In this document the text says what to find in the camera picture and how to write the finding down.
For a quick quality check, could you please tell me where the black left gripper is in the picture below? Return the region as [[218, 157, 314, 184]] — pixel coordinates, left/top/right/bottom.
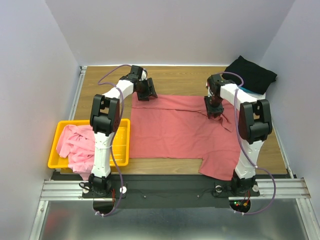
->
[[136, 78, 158, 102]]

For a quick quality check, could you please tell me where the red t shirt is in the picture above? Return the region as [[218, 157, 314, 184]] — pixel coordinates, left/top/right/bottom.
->
[[129, 94, 240, 181]]

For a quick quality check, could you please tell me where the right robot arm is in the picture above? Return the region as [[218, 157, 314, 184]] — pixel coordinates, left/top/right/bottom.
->
[[204, 73, 273, 195]]

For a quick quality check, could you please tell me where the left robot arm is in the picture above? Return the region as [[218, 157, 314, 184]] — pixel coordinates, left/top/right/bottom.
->
[[86, 65, 158, 197]]

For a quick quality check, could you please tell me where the teal folded t shirt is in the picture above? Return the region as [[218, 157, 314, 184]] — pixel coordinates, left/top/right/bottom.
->
[[239, 86, 251, 93]]

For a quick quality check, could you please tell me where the white folded t shirt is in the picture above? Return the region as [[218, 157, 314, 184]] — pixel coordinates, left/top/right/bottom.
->
[[248, 92, 266, 100]]

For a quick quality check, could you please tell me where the black folded t shirt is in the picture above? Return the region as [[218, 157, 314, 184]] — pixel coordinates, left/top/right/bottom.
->
[[225, 55, 277, 95]]

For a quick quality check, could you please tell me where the yellow plastic basket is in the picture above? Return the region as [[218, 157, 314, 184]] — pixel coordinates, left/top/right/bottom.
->
[[47, 118, 131, 169]]

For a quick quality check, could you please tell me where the light pink t shirt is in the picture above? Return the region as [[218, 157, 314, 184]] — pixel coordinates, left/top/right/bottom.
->
[[56, 124, 95, 181]]

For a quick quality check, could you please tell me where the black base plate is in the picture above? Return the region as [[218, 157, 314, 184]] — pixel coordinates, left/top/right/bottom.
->
[[79, 174, 260, 210]]

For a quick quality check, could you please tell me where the aluminium frame rail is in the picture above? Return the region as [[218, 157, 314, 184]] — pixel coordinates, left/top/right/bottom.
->
[[40, 180, 93, 201]]

